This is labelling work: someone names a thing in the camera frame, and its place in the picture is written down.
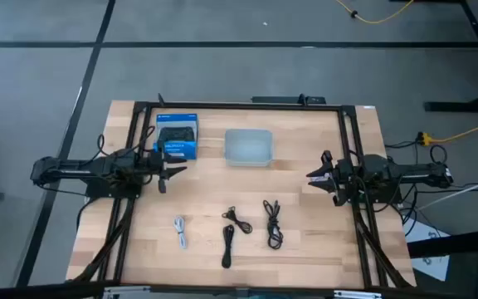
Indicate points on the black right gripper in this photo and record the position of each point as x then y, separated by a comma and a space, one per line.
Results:
342, 178

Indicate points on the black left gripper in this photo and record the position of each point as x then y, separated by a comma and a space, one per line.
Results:
162, 174

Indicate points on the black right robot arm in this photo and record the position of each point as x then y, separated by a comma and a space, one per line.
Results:
409, 172

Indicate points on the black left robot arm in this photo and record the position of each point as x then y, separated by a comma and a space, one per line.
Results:
77, 168

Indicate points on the blue game controller box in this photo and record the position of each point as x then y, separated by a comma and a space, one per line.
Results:
177, 137

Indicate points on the translucent plastic bin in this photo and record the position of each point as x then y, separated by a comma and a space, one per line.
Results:
248, 147

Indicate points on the black bar-shaped device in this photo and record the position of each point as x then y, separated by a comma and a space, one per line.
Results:
280, 99

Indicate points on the white printed paper sheet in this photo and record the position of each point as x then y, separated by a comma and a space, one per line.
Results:
434, 266

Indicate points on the black metal stand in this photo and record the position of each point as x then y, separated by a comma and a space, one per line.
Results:
471, 106

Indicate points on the black aluminium table frame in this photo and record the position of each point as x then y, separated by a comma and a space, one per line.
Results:
243, 106

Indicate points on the silver metal bracket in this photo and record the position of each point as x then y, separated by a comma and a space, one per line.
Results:
125, 292
357, 295

